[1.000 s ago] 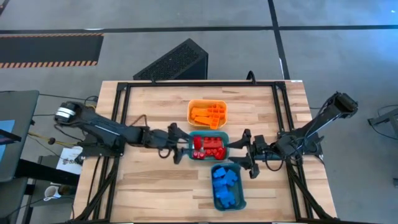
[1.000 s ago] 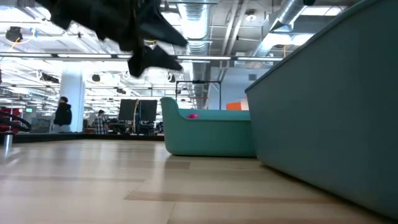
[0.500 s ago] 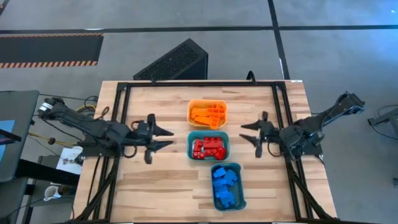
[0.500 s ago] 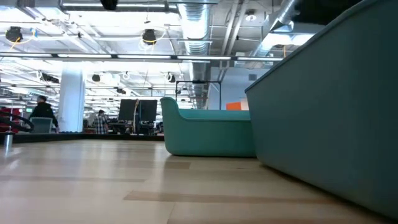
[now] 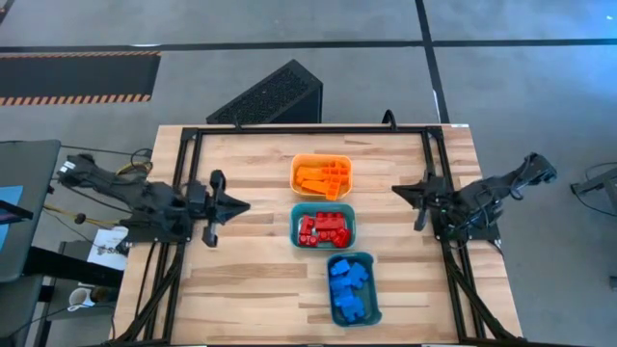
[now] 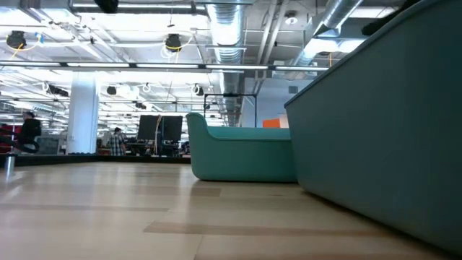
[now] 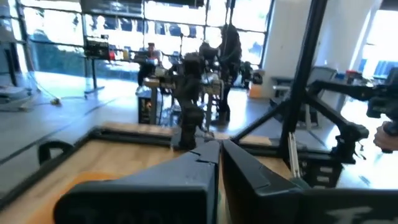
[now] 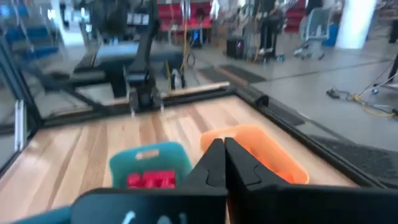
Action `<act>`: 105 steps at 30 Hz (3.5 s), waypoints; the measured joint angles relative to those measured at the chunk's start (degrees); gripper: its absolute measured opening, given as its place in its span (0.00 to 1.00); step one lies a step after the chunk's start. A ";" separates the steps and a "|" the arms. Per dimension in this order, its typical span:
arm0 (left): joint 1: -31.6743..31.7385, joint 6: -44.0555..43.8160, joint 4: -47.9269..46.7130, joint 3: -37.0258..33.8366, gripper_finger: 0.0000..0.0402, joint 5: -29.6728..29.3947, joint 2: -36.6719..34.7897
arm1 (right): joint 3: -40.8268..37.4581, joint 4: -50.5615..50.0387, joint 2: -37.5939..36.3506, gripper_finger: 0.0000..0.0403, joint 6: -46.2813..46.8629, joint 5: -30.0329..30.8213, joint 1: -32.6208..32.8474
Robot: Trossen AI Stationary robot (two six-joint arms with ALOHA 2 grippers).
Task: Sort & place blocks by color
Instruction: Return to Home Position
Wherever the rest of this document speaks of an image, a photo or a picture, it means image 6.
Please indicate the black computer monitor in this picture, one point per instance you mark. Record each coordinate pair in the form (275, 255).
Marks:
(148, 127)
(172, 128)

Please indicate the person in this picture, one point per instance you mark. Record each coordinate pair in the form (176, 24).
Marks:
(30, 131)
(117, 141)

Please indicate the linear ceiling light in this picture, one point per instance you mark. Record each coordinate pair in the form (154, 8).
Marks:
(162, 65)

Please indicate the silver round air duct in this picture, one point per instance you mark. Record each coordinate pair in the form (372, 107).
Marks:
(227, 36)
(332, 25)

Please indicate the blue-grey plastic bin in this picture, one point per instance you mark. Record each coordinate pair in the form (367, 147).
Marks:
(379, 137)

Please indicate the white round column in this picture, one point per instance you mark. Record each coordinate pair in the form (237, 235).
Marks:
(83, 112)

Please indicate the green plastic bin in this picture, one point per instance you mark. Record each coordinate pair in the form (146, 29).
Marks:
(234, 159)

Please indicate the black aluminium table frame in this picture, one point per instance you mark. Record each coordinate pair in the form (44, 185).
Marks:
(90, 159)

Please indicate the white smoke detector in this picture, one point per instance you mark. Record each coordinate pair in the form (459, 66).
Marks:
(291, 20)

